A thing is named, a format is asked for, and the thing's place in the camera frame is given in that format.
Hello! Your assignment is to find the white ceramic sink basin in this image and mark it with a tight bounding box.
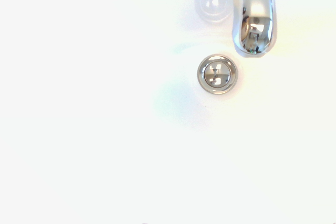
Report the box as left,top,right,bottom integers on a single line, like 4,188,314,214
0,0,336,224

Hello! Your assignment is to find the chrome faucet spout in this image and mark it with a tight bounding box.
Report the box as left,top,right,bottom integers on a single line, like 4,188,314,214
181,0,287,58

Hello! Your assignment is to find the chrome sink drain stopper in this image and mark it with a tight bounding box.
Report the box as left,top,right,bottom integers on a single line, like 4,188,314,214
197,54,239,95

